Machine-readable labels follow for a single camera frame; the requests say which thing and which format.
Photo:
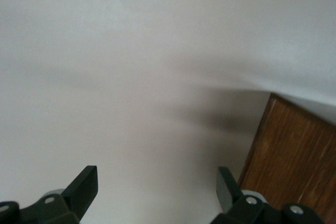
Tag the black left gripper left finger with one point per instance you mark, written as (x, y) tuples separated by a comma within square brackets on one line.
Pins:
[(73, 200)]

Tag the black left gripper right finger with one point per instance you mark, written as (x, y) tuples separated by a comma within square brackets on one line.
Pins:
[(236, 205)]

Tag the dark red wooden cabinet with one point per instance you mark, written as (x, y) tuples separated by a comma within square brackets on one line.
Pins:
[(291, 161)]

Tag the brown table cloth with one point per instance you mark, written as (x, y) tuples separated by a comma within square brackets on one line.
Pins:
[(105, 64)]

